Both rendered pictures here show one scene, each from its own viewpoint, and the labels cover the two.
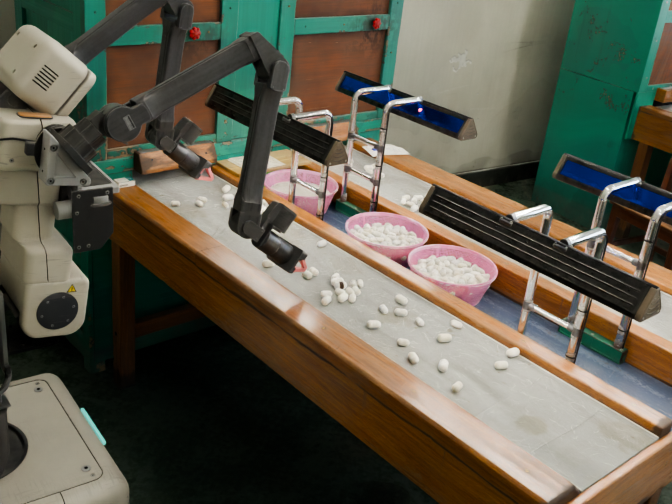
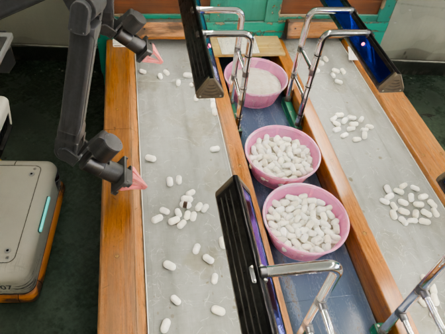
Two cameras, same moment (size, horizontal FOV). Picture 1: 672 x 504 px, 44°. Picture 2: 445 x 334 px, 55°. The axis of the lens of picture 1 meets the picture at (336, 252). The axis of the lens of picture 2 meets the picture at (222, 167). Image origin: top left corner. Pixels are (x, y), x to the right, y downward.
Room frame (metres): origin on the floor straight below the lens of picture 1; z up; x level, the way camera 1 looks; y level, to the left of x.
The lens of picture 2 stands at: (1.36, -0.50, 1.81)
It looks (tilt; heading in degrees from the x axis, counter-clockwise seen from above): 47 degrees down; 29
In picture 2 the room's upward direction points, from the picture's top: 7 degrees clockwise
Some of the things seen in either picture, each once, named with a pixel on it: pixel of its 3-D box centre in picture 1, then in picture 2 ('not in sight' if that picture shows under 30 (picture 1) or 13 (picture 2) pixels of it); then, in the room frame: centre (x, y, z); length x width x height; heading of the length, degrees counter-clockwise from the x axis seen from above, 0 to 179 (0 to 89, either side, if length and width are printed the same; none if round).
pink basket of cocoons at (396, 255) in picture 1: (385, 242); (280, 160); (2.41, -0.15, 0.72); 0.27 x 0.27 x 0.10
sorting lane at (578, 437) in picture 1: (339, 286); (190, 202); (2.06, -0.02, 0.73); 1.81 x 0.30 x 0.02; 44
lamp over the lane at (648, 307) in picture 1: (530, 244); (263, 317); (1.71, -0.43, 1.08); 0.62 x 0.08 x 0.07; 44
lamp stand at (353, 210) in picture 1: (380, 155); (322, 73); (2.74, -0.11, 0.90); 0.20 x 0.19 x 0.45; 44
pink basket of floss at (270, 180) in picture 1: (299, 194); (254, 84); (2.73, 0.15, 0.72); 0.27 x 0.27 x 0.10
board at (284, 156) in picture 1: (264, 162); (246, 46); (2.89, 0.30, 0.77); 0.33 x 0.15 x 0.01; 134
